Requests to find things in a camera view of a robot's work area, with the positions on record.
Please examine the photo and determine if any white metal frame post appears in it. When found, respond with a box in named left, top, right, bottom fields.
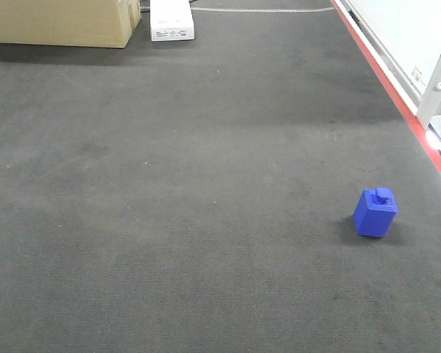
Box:
left=416, top=54, right=441, bottom=130

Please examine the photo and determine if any white cardboard box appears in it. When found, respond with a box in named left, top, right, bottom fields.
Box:
left=149, top=0, right=195, bottom=42

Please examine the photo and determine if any brown cardboard box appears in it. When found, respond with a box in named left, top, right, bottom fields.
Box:
left=0, top=1, right=141, bottom=48

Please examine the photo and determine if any blue plastic bottle-shaped part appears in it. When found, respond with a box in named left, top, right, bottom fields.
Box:
left=353, top=188, right=398, bottom=238

